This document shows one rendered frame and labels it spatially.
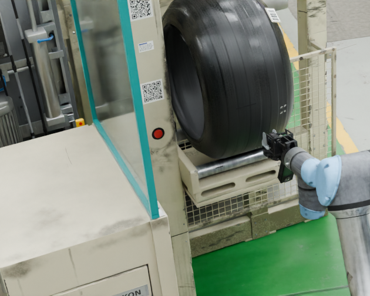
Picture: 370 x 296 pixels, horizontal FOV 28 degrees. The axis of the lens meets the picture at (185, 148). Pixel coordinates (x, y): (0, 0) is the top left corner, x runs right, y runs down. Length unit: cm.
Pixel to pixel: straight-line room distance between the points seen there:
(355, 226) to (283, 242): 183
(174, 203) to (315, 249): 114
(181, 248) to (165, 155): 41
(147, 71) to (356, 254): 94
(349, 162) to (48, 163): 80
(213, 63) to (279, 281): 143
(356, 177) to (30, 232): 79
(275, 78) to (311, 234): 150
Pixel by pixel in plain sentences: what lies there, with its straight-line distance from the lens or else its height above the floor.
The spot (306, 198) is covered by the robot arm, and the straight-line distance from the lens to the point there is 222.
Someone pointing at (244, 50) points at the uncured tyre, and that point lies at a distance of 233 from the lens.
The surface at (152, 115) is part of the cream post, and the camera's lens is 246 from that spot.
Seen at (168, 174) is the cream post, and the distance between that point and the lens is 259.
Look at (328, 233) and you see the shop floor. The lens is 372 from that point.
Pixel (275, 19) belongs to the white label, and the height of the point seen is 140.
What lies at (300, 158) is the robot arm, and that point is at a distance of 221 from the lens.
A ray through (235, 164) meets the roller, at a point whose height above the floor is 90.
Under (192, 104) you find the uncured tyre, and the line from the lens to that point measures 282.
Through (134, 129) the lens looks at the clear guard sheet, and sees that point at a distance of 167.
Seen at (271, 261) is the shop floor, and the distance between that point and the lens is 356.
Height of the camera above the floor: 228
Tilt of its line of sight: 31 degrees down
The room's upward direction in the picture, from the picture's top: 7 degrees counter-clockwise
